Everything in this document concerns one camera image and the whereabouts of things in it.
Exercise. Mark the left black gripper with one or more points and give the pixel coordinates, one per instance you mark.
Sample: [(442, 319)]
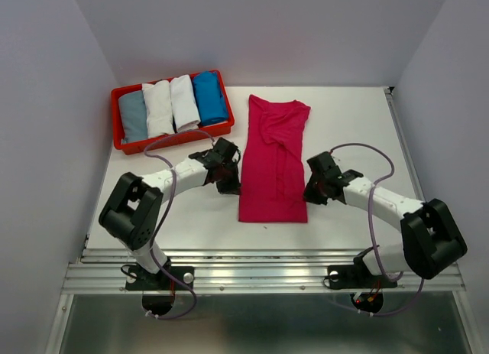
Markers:
[(233, 186)]

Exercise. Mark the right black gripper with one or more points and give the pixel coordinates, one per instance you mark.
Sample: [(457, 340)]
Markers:
[(309, 195)]

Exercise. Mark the pink t-shirt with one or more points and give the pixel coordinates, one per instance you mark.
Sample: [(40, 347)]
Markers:
[(272, 172)]

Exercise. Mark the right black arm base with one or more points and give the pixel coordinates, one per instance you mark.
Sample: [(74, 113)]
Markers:
[(355, 276)]

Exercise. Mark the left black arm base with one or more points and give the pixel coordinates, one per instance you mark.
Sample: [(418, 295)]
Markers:
[(138, 279)]

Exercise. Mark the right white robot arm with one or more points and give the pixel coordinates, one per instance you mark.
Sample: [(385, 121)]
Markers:
[(430, 238)]

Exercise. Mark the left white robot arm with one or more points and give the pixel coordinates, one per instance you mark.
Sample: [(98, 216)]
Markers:
[(138, 205)]

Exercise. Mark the blue rolled t-shirt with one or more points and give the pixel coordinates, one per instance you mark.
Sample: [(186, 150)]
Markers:
[(209, 99)]

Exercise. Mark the white textured rolled t-shirt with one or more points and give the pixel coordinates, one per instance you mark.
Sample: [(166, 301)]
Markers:
[(159, 108)]

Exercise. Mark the grey rolled t-shirt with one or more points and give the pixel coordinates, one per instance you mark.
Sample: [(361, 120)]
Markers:
[(133, 114)]

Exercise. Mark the aluminium mounting rail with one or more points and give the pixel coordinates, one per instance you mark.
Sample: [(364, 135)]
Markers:
[(216, 271)]

